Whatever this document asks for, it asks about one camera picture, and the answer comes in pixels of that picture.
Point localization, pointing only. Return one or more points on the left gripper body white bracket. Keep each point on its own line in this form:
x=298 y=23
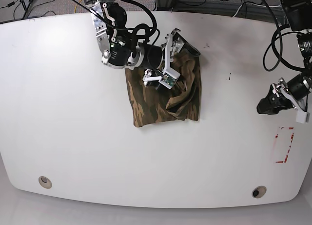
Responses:
x=292 y=94

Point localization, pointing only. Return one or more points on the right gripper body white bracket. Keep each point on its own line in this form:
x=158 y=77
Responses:
x=165 y=67

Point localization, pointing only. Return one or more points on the camouflage T-shirt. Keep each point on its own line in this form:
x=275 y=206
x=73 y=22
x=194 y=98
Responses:
x=155 y=105

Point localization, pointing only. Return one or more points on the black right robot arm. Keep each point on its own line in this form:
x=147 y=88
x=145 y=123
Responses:
x=130 y=48

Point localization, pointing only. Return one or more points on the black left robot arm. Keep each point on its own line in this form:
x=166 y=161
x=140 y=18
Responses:
x=299 y=16

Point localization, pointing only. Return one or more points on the red tape rectangle marking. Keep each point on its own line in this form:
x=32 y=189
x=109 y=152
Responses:
x=282 y=144

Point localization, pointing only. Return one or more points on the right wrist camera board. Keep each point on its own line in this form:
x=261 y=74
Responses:
x=168 y=81

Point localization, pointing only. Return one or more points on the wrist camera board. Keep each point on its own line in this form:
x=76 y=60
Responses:
x=168 y=81
x=302 y=116

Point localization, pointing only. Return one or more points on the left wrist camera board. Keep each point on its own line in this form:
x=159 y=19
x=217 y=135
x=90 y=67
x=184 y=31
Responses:
x=302 y=116

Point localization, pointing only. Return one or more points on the aluminium frame cart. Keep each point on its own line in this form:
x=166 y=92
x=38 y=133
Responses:
x=247 y=9

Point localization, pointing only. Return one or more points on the right table cable grommet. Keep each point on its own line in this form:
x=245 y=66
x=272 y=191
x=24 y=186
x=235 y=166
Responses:
x=259 y=192

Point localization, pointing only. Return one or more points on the table cable grommet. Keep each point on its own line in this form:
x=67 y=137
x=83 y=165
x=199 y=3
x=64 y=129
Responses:
x=259 y=192
x=45 y=182

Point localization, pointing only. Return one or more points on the left table cable grommet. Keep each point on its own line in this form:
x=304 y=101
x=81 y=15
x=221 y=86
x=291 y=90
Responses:
x=45 y=182

